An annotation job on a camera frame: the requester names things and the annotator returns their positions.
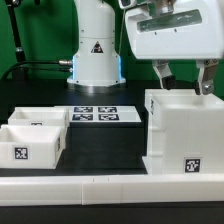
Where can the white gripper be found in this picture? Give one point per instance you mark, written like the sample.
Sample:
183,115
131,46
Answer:
177,29

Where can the white drawer with tag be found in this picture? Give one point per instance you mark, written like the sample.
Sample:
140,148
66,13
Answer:
30,147

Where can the white drawer cabinet box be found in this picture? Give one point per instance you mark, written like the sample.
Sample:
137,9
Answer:
185,132

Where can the white rear drawer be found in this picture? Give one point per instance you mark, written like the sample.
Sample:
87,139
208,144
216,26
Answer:
46,116

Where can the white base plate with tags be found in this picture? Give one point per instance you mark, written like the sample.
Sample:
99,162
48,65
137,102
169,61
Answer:
103,114

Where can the black camera stand pole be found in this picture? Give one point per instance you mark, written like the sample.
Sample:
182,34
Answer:
18,73

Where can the white front barrier rail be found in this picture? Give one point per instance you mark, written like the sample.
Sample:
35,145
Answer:
90,190

